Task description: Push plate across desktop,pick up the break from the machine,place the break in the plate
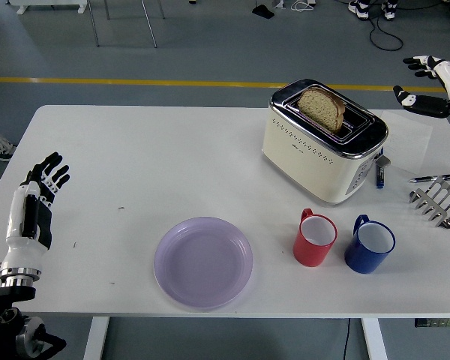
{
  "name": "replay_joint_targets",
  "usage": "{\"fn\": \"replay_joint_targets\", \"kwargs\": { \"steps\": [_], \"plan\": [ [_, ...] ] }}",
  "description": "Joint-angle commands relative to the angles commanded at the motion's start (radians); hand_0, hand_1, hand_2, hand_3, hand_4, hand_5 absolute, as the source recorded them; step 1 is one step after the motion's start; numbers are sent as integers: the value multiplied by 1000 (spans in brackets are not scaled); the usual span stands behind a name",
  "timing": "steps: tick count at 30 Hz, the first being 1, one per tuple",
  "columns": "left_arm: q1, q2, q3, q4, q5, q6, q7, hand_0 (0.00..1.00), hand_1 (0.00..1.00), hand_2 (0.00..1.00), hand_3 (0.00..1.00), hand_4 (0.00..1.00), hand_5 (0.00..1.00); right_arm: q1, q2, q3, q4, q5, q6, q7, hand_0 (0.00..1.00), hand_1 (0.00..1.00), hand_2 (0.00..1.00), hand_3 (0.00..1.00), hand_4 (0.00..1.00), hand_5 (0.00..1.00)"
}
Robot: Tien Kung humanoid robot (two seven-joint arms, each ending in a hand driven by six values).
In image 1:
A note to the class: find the black table control panel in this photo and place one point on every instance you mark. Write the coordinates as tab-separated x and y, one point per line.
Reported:
438	323

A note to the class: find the purple plastic plate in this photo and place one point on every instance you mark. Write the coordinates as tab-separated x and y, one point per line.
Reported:
202	262

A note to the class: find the silver metal toast rack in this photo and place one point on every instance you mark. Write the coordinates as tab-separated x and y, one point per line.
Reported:
435	204

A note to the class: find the white table leg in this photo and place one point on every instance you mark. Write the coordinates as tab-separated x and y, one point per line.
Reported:
374	337
96	337

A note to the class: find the cream chrome toaster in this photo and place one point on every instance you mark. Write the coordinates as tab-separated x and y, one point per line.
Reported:
303	161

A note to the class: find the grey metal frame legs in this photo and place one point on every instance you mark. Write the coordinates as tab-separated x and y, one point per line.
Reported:
149	22

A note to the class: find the white floor stand base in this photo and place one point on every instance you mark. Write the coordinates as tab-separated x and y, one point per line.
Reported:
48	4

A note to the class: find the black white shoe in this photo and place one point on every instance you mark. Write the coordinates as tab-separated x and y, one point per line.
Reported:
358	8
389	9

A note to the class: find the blue enamel mug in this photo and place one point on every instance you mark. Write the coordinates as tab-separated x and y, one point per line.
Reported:
362	260

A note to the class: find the small white floor box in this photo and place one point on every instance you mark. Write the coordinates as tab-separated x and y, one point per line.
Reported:
279	3

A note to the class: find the brown bread slice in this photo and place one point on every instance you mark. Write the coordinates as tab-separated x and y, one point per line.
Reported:
318	107

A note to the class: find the red enamel mug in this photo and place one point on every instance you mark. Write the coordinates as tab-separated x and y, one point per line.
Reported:
309	255

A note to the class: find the person's grey sneaker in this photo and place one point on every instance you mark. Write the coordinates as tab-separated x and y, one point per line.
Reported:
0	150

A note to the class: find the white paper sheet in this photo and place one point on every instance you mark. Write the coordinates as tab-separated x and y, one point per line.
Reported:
408	138

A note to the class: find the black foot pedal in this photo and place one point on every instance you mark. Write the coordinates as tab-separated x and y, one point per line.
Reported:
263	11

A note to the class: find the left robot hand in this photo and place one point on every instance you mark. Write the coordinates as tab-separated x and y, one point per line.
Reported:
20	247

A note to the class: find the black ballpoint pen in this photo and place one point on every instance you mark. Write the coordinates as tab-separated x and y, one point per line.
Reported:
435	177

